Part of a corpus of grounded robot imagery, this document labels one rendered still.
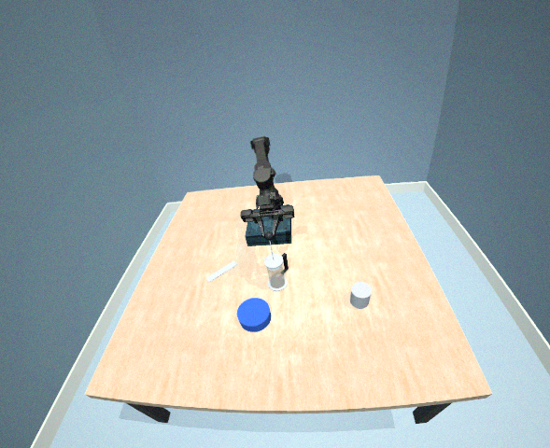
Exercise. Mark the blue short cylinder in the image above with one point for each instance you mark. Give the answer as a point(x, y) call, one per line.
point(254, 315)

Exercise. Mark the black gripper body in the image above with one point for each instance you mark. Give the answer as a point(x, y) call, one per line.
point(267, 211)

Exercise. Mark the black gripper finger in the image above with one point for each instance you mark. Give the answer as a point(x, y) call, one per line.
point(277, 219)
point(257, 219)

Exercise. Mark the grey cylinder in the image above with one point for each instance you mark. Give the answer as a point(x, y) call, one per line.
point(360, 295)

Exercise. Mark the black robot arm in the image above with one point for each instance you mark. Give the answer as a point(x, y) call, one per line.
point(264, 174)

